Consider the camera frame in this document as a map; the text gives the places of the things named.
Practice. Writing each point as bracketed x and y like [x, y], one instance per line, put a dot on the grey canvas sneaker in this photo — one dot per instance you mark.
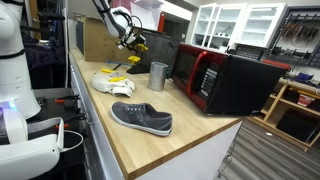
[143, 117]

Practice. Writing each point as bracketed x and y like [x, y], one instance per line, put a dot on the orange handled clamp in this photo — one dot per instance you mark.
[72, 98]

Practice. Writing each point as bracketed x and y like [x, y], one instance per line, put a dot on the grey metal cylinder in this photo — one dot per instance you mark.
[157, 76]

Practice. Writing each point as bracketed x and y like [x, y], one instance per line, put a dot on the black wedge tool stand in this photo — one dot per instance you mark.
[138, 69]

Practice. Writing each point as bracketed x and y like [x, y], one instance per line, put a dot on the wooden shelf unit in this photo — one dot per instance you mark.
[292, 112]

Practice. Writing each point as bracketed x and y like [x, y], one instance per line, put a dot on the light grey crumpled cloth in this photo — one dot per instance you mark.
[100, 82]

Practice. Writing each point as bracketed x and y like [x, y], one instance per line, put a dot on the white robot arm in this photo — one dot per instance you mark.
[119, 24]

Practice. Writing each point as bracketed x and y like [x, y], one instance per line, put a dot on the small yellow T-handle keys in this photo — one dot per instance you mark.
[134, 59]

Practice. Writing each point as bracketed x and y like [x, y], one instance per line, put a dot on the brown cardboard box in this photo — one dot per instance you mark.
[98, 44]

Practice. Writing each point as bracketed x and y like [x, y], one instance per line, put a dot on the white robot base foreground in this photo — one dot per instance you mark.
[31, 149]

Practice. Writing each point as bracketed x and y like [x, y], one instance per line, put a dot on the red black microwave oven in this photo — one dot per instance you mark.
[220, 83]

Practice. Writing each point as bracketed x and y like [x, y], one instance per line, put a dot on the dark grey foam panel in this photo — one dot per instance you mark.
[161, 48]

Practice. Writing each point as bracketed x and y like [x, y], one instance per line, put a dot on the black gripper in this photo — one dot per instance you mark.
[129, 39]

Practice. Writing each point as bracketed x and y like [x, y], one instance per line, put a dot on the white glass door cabinet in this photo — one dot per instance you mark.
[222, 26]

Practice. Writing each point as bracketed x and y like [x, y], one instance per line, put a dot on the yellow T-handle key on cloth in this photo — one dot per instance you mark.
[116, 79]

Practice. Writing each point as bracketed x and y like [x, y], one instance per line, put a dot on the long yellow T-handle hex key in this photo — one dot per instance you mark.
[110, 70]

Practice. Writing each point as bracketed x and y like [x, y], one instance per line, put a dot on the black pegboard tool wall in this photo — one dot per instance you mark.
[297, 40]

